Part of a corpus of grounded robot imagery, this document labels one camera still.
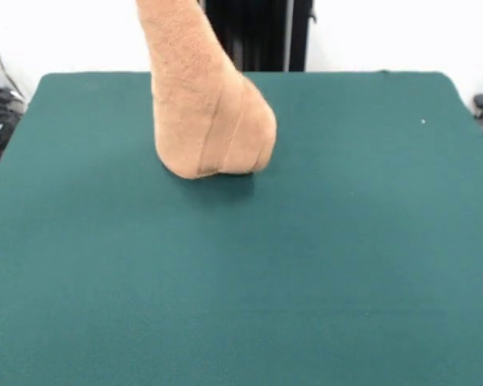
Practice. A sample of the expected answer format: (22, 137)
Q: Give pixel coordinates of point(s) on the tan terry towel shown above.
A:
(193, 100)

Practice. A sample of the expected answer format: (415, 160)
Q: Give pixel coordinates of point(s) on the black metal stand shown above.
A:
(261, 36)

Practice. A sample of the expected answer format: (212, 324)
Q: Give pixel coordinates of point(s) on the black equipment pile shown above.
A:
(0, 116)

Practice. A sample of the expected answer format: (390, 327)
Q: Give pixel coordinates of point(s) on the dark green table cloth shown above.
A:
(104, 261)

